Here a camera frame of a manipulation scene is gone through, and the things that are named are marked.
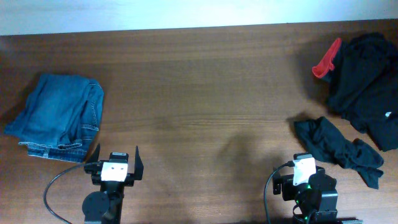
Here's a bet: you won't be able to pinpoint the folded blue denim jeans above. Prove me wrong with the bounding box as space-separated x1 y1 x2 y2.
4 74 104 162

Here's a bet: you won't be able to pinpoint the crumpled dark green-black cloth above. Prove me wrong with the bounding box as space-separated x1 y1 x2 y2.
294 116 384 189

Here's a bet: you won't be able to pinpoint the black garment with red trim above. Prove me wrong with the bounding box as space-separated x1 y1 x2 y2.
312 32 397 152

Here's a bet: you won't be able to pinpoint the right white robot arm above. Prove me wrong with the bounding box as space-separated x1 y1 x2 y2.
272 166 339 224

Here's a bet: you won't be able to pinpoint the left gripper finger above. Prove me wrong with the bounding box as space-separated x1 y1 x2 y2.
134 146 144 180
88 144 101 163

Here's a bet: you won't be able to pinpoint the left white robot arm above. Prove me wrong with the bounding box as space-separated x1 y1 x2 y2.
82 146 144 224

